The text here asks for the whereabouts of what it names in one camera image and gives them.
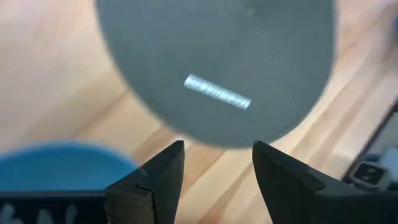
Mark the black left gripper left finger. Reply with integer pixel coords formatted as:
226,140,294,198
104,140,185,224

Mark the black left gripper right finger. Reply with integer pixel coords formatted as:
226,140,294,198
252,140,358,224

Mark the blue bowl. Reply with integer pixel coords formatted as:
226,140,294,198
0,139,139,192

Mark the grey round woven placemat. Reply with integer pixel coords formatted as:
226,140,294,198
95,0,336,149

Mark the grey metal bracket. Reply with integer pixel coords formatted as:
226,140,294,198
347,161,388,190

